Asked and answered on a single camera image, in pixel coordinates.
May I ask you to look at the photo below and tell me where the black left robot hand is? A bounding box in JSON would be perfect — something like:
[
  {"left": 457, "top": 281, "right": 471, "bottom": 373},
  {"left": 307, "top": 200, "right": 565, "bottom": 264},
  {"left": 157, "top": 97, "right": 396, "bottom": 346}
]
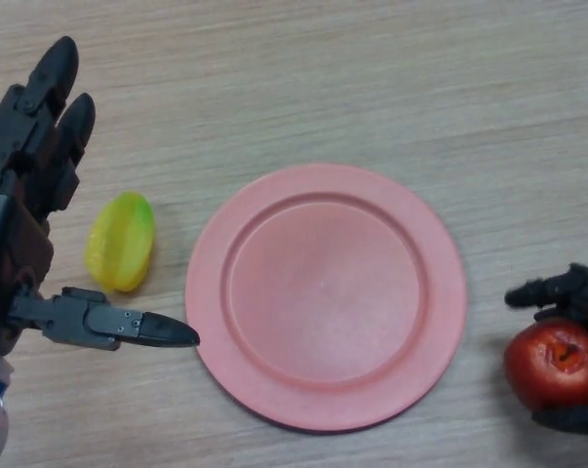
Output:
[{"left": 0, "top": 36, "right": 201, "bottom": 357}]

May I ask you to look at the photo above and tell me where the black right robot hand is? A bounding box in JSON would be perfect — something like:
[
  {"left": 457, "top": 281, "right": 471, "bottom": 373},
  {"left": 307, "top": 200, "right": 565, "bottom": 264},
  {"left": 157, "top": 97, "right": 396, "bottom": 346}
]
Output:
[{"left": 504, "top": 262, "right": 588, "bottom": 438}]

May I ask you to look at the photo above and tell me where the red apple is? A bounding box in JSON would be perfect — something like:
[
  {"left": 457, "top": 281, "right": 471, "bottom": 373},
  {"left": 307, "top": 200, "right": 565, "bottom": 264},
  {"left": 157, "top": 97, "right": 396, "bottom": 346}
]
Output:
[{"left": 502, "top": 319, "right": 588, "bottom": 415}]

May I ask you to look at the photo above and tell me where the pink round plate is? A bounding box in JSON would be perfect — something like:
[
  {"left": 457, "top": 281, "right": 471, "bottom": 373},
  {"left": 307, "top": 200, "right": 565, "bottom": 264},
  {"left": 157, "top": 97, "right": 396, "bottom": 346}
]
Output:
[{"left": 184, "top": 164, "right": 469, "bottom": 433}]

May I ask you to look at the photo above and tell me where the yellow green starfruit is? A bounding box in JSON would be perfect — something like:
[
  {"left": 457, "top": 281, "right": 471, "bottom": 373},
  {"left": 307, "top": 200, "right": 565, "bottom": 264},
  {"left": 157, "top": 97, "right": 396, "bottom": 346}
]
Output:
[{"left": 83, "top": 191, "right": 157, "bottom": 293}]

